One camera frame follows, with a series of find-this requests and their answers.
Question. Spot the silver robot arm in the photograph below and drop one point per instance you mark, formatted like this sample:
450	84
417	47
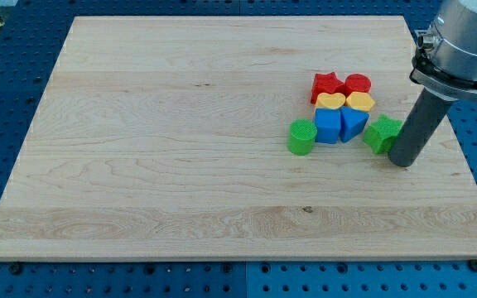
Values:
445	62

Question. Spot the green cylinder block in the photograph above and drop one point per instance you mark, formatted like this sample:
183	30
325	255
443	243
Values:
301	138

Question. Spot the light wooden board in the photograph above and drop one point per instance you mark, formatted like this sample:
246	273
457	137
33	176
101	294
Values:
162	139

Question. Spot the blue cube block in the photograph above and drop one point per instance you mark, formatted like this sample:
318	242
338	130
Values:
328	125

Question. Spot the red star block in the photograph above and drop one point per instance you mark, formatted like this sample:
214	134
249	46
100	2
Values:
326	83

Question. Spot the yellow heart block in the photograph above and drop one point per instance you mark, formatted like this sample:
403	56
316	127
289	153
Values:
330	101

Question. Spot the blue triangle block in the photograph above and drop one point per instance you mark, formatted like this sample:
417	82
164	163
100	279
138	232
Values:
353	122

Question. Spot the yellow hexagon block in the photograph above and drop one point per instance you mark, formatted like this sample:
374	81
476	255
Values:
360	101

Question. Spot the red cylinder block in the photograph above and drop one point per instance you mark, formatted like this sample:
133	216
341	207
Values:
357	83

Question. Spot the green star block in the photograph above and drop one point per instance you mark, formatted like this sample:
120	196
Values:
381	134

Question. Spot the grey cylindrical pointer rod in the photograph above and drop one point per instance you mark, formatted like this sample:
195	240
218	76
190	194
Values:
424	118

